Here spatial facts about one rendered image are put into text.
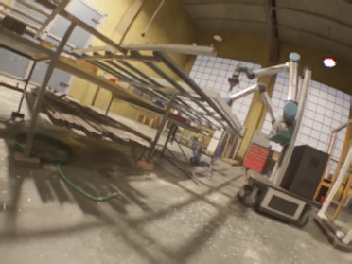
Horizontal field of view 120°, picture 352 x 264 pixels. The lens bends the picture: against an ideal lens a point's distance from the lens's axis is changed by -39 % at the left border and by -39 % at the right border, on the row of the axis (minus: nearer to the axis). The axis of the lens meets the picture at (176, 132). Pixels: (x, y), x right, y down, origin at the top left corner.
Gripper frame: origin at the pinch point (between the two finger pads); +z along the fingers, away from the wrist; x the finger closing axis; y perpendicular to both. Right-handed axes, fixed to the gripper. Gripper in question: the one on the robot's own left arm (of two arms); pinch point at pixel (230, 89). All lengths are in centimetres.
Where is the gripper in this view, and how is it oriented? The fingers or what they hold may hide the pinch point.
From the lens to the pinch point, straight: 192.8
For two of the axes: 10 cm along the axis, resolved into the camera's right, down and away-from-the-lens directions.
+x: 7.9, 3.3, -5.1
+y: -4.9, -1.7, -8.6
